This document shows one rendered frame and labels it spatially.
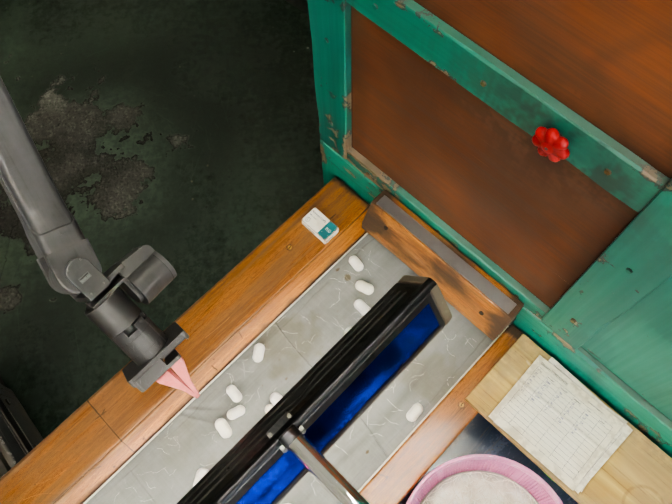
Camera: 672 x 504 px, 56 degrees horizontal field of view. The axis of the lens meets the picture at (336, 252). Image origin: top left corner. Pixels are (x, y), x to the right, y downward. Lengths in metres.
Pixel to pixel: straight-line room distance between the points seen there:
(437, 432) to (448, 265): 0.27
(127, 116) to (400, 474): 1.67
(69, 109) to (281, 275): 1.47
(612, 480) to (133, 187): 1.65
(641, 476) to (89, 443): 0.86
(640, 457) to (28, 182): 0.96
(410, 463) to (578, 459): 0.26
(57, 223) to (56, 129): 1.53
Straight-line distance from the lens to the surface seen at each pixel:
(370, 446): 1.06
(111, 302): 0.90
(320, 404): 0.70
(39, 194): 0.90
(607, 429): 1.10
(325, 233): 1.12
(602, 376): 1.06
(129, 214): 2.14
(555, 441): 1.07
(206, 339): 1.10
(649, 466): 1.12
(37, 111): 2.48
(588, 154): 0.70
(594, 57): 0.63
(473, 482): 1.09
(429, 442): 1.05
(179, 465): 1.10
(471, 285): 1.02
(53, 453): 1.14
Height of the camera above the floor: 1.80
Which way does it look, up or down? 67 degrees down
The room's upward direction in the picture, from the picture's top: 4 degrees counter-clockwise
